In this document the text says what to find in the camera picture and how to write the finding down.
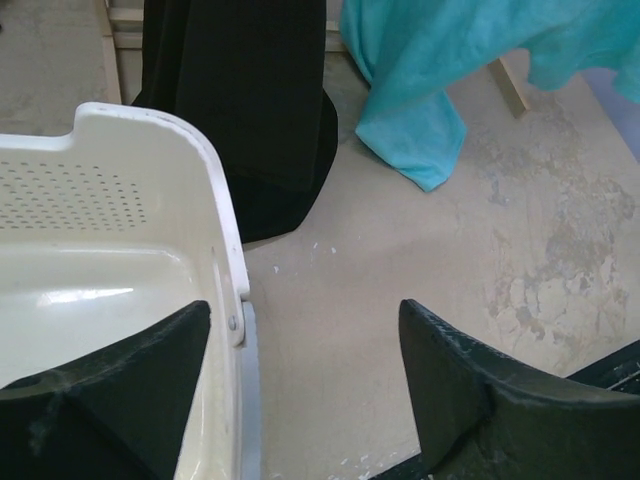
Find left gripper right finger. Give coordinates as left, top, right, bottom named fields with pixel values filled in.
left=399, top=300, right=639, bottom=479

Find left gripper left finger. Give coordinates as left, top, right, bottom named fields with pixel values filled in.
left=1, top=301, right=210, bottom=479

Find teal t shirt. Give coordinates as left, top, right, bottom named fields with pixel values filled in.
left=339, top=0, right=639, bottom=191

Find black t shirt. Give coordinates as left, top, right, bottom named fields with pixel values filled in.
left=134, top=0, right=338, bottom=243

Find cream plastic laundry basket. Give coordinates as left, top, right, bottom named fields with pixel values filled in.
left=1, top=103, right=261, bottom=479

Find wooden clothes rack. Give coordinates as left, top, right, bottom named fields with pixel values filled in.
left=94, top=0, right=530, bottom=119

